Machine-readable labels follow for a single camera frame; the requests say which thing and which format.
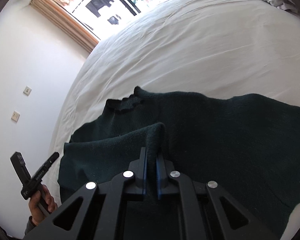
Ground person's left hand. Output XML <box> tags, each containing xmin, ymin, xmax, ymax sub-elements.
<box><xmin>28</xmin><ymin>184</ymin><xmax>58</xmax><ymax>224</ymax></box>

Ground dark green knit sweater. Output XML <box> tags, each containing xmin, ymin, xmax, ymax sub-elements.
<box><xmin>57</xmin><ymin>86</ymin><xmax>300</xmax><ymax>240</ymax></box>

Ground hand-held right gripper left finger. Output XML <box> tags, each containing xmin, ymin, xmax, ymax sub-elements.
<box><xmin>22</xmin><ymin>147</ymin><xmax>147</xmax><ymax>240</ymax></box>

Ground wooden window sill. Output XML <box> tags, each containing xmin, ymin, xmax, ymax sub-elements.
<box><xmin>30</xmin><ymin>0</ymin><xmax>101</xmax><ymax>53</ymax></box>

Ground bed with white sheet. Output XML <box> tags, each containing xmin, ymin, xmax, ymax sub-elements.
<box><xmin>49</xmin><ymin>0</ymin><xmax>300</xmax><ymax>240</ymax></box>

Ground person's left forearm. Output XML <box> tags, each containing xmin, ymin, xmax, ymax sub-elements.
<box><xmin>24</xmin><ymin>216</ymin><xmax>38</xmax><ymax>237</ymax></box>

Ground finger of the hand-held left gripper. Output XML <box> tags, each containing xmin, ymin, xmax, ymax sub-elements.
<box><xmin>10</xmin><ymin>151</ymin><xmax>30</xmax><ymax>183</ymax></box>
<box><xmin>43</xmin><ymin>152</ymin><xmax>60</xmax><ymax>168</ymax></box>

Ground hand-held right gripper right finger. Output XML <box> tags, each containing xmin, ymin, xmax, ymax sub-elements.
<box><xmin>156</xmin><ymin>154</ymin><xmax>278</xmax><ymax>240</ymax></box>

